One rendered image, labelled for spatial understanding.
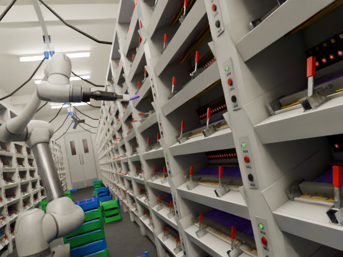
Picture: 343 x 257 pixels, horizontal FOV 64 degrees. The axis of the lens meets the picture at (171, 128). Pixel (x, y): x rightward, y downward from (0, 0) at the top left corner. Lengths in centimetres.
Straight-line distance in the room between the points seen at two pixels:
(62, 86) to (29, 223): 73
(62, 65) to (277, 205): 121
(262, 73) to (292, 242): 39
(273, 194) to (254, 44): 32
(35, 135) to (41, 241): 64
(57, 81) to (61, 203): 73
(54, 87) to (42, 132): 56
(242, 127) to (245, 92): 9
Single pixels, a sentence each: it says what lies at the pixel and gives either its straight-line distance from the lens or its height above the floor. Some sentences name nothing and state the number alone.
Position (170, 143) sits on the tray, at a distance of 128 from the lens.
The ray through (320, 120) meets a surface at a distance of 50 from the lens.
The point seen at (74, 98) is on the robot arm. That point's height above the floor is 107.
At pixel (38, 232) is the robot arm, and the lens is 169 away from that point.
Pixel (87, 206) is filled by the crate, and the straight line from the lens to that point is 231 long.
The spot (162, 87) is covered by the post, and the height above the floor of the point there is 102.
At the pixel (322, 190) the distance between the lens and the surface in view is 63.
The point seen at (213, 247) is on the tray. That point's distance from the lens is 107.
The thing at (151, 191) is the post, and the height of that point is 47.
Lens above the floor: 72
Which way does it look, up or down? 5 degrees up
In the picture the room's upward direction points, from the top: 11 degrees counter-clockwise
